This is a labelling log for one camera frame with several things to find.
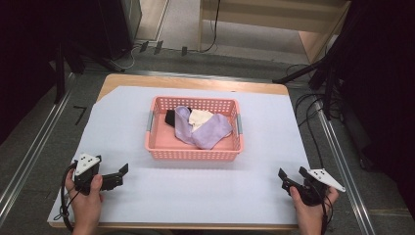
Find light purple sock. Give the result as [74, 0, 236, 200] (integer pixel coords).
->
[173, 105, 199, 147]
[190, 113, 234, 151]

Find black hanging cable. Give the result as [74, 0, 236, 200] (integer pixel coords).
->
[199, 0, 222, 54]

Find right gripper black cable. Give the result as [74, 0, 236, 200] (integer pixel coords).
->
[306, 178, 335, 235]

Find black sock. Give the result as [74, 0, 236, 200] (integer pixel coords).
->
[164, 106, 192, 128]

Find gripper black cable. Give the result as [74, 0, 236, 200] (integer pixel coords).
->
[53, 162, 79, 233]
[306, 178, 335, 235]

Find person's left hand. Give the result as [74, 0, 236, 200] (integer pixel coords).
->
[64, 169, 104, 230]

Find black metal stand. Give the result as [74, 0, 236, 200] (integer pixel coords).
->
[48, 38, 86, 105]

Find black tripod stand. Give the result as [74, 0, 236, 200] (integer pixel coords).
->
[272, 48, 346, 121]

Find dark curtain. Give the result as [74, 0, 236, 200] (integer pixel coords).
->
[321, 0, 415, 223]
[0, 0, 143, 146]

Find metal floor rail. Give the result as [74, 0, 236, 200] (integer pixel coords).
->
[0, 71, 76, 226]
[315, 102, 377, 235]

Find pink plastic basket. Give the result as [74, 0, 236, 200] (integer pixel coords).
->
[144, 95, 246, 163]

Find person's right hand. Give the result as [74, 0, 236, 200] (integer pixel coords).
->
[289, 185, 341, 231]

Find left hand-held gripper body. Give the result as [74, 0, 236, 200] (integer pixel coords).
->
[71, 153, 115, 197]

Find white floor cable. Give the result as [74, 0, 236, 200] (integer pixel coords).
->
[110, 43, 143, 71]

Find black floor cables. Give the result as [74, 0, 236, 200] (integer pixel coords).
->
[285, 63, 346, 170]

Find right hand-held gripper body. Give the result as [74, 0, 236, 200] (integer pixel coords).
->
[287, 167, 347, 208]

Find white table sheet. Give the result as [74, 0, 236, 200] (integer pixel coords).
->
[46, 85, 311, 226]

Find cream sock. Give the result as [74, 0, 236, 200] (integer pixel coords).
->
[188, 108, 214, 133]

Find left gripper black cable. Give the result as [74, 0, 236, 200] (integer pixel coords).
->
[53, 162, 79, 233]

